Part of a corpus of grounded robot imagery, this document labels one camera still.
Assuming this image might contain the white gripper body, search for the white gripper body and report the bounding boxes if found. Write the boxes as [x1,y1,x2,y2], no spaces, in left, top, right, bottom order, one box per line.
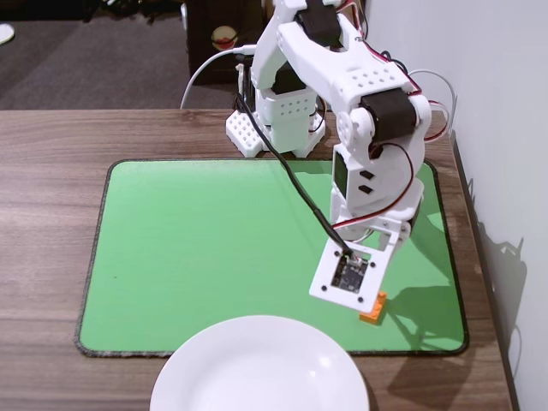
[329,187,424,248]

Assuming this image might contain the orange lego block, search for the orange lego block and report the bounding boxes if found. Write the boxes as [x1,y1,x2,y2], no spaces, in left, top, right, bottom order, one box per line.
[358,290,389,327]

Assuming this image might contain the white round plate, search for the white round plate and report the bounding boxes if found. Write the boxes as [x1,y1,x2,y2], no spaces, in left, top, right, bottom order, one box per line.
[149,315,370,411]

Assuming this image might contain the green mat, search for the green mat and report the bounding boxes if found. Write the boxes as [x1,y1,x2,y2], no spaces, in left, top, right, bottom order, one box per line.
[74,158,470,359]

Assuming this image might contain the dark wooden cabinet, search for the dark wooden cabinet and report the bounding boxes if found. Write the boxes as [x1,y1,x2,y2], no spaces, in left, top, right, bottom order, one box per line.
[182,0,275,86]

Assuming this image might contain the round red yellow sticker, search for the round red yellow sticker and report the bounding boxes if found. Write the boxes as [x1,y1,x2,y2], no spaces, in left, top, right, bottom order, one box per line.
[211,26,239,49]

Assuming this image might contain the black camera cable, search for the black camera cable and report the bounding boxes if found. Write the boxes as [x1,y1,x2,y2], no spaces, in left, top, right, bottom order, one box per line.
[234,96,354,258]

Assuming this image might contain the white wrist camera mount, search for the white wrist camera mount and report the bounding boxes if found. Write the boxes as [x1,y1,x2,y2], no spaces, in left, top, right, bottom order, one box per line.
[308,230,397,313]

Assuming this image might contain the red servo wire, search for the red servo wire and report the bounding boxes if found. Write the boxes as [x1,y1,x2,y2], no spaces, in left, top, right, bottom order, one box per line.
[333,141,419,232]

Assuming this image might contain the black power cables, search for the black power cables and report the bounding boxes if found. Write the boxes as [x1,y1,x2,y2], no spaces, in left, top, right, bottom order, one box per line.
[376,50,412,74]

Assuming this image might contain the thin white looped cable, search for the thin white looped cable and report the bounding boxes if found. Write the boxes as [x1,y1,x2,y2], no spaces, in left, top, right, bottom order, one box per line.
[408,68,458,139]

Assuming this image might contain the thick white cable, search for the thick white cable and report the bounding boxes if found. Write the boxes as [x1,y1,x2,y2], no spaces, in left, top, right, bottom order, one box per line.
[179,45,258,110]

